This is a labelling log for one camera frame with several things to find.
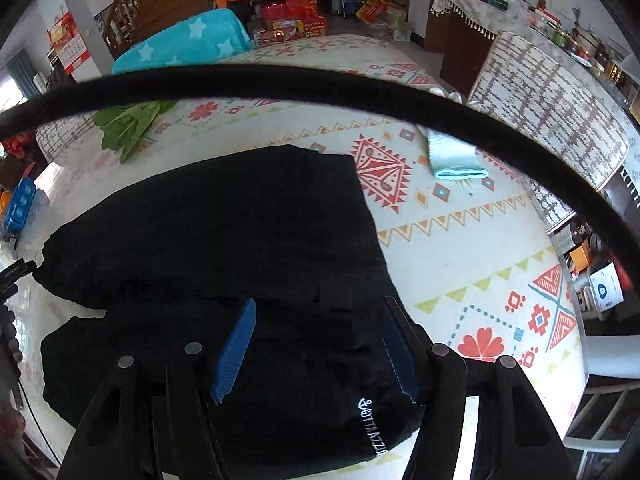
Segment black pants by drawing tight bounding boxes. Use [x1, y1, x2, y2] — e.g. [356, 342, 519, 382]
[34, 145, 423, 479]

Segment patterned tablecloth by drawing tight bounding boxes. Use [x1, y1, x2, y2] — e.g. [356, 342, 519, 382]
[14, 32, 589, 480]

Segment blue plastic box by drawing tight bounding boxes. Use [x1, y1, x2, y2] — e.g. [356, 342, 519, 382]
[3, 178, 37, 235]

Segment white work gloves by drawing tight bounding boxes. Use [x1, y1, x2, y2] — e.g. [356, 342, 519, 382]
[420, 127, 488, 181]

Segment green leafy vegetable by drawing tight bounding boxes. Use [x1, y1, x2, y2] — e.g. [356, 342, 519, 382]
[92, 101, 177, 162]

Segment grey patterned chair right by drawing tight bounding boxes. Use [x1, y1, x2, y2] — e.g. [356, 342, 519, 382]
[468, 30, 630, 231]

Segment turquoise star chair cover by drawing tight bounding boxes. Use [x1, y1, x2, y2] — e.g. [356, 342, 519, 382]
[112, 9, 254, 75]

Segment side table with lace cloth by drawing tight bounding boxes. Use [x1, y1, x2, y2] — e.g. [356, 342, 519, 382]
[424, 0, 530, 96]

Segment red gift boxes stack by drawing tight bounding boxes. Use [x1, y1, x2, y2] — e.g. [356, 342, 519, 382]
[247, 0, 326, 48]

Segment black cable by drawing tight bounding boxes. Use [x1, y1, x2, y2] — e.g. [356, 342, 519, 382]
[0, 63, 640, 302]

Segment red wall calendar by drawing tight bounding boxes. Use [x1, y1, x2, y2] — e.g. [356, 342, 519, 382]
[48, 12, 90, 75]

